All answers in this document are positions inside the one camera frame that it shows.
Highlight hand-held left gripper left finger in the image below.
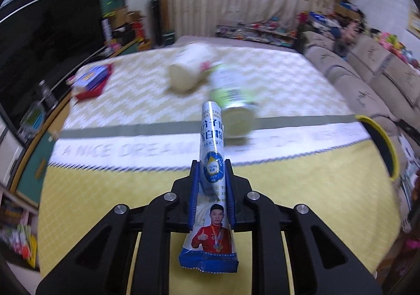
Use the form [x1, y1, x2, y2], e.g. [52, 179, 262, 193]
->
[35, 159, 201, 295]

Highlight open cardboard boxes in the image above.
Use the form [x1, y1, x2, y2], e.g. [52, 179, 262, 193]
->
[110, 8, 147, 30]

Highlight blue box on red tray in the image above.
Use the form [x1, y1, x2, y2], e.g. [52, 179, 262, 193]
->
[75, 64, 114, 101]

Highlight black flat television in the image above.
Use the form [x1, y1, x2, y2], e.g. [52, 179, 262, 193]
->
[0, 0, 106, 126]

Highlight framed wall picture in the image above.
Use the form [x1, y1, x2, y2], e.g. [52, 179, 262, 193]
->
[407, 10, 420, 37]

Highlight blue white toothpaste tube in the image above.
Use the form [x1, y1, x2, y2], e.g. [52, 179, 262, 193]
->
[178, 101, 239, 273]

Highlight yellow teal television cabinet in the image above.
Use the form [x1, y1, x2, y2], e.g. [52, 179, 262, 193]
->
[16, 39, 142, 208]

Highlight clear water bottle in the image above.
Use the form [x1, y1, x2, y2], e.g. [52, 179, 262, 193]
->
[39, 80, 56, 109]

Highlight blue card box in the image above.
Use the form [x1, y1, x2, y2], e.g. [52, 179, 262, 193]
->
[72, 66, 111, 89]

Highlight white flowered paper cup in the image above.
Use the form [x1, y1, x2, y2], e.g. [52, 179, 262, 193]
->
[169, 42, 212, 93]

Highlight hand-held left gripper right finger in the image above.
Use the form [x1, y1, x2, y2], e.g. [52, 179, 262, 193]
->
[224, 159, 383, 295]

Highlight pile of plush toys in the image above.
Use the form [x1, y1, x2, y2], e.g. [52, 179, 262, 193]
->
[297, 0, 420, 68]

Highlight green label bottle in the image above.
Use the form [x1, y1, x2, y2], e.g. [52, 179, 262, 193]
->
[210, 64, 258, 145]

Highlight pile of books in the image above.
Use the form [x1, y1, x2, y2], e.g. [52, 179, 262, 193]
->
[0, 197, 39, 270]

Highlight yellow rim trash bin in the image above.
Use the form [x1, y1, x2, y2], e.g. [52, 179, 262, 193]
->
[356, 115, 400, 181]

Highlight beige sofa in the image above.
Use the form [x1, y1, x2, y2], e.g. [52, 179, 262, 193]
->
[295, 31, 420, 158]

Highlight black tower fan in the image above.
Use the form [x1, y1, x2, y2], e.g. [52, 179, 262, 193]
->
[148, 0, 165, 47]

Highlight white drawer unit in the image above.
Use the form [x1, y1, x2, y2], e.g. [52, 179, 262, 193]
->
[0, 118, 27, 185]

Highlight cluttered low shelf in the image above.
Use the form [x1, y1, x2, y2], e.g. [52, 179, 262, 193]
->
[215, 18, 298, 48]

